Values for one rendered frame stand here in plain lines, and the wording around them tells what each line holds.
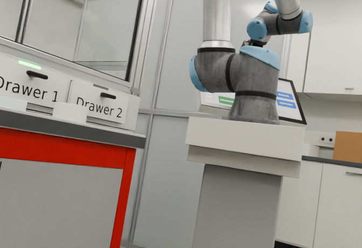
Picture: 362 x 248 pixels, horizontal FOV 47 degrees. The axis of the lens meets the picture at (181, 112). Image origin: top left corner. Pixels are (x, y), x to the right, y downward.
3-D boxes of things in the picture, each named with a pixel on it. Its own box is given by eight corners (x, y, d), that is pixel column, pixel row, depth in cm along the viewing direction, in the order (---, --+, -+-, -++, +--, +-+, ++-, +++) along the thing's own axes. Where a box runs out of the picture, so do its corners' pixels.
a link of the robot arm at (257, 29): (272, 19, 140) (283, 8, 148) (242, 21, 147) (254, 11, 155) (276, 40, 144) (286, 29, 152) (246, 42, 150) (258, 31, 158)
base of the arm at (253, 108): (277, 134, 122) (280, 101, 124) (282, 129, 108) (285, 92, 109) (226, 128, 125) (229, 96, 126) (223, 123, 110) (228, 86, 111)
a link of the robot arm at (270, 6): (263, 2, 151) (271, -5, 157) (251, 27, 158) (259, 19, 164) (282, 13, 149) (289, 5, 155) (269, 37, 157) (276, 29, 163)
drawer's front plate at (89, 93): (124, 124, 166) (129, 97, 168) (68, 111, 143) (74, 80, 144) (121, 123, 167) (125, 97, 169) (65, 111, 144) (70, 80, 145)
